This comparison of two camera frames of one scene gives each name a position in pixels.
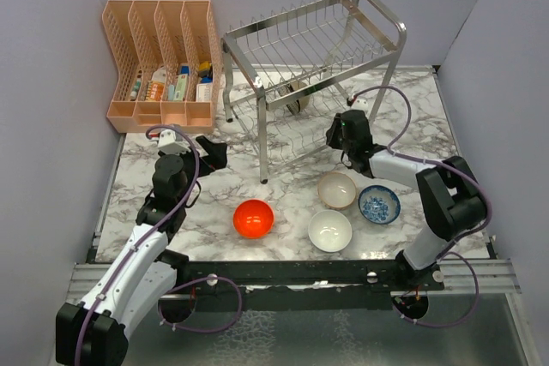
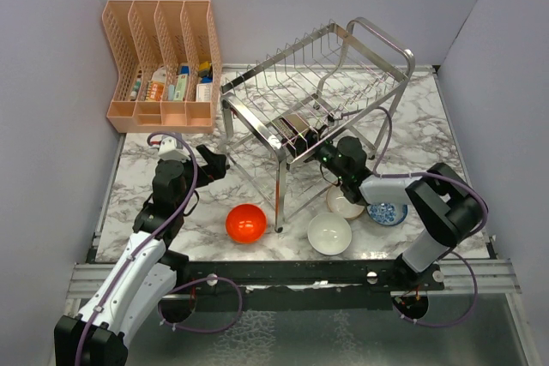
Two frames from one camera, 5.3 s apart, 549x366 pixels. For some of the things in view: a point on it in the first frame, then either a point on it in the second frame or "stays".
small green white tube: [135, 88] stays
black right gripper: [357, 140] to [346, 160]
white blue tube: [179, 93] stays
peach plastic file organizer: [170, 63] stays
